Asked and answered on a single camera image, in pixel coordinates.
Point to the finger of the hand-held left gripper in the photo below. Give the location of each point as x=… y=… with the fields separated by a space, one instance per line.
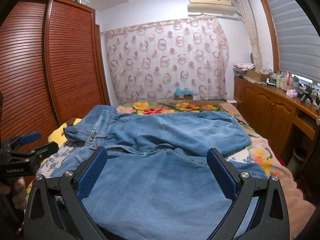
x=45 y=149
x=31 y=137

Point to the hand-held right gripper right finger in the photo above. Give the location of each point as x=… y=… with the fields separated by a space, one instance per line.
x=222 y=172

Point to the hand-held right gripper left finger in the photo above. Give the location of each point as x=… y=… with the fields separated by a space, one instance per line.
x=92 y=172

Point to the blue denim pants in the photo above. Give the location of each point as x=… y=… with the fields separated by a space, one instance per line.
x=162 y=180

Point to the person's left hand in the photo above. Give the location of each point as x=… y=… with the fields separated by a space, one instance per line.
x=18 y=192

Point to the blue floral white cloth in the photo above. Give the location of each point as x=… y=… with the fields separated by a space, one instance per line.
x=58 y=155

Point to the yellow plush toy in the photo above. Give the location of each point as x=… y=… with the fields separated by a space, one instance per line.
x=56 y=136

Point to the colourful floral blanket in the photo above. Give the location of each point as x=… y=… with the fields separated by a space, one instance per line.
x=282 y=180

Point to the grey trash bin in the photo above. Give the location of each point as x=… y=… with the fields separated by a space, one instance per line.
x=296 y=160

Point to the wooden louvered wardrobe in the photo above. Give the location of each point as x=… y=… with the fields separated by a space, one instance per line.
x=62 y=67

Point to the wooden sideboard cabinet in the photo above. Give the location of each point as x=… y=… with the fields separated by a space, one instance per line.
x=270 y=110

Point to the small cardboard box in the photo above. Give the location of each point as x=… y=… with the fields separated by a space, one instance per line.
x=183 y=97

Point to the open cardboard box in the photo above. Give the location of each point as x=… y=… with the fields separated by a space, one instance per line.
x=257 y=75

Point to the pink tissue box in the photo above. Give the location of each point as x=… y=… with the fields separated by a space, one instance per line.
x=291 y=93

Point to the stack of folded patterned cloth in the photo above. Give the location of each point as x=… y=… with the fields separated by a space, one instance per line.
x=243 y=68

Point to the group of toiletry bottles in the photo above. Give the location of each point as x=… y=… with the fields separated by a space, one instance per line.
x=276 y=80

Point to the tall pink bottle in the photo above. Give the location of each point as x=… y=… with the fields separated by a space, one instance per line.
x=288 y=80

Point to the circle patterned sheer curtain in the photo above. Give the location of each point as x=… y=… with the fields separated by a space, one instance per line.
x=165 y=60

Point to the beige tied side curtain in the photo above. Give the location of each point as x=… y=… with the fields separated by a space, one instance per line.
x=251 y=30

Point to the white storage box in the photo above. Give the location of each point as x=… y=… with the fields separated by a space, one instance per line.
x=82 y=0

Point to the grey window blind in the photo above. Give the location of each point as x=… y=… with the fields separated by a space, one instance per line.
x=292 y=30

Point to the wooden window frame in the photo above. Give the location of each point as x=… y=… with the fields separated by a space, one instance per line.
x=266 y=22

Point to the beige wall air conditioner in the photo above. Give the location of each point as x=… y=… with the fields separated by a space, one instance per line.
x=210 y=2

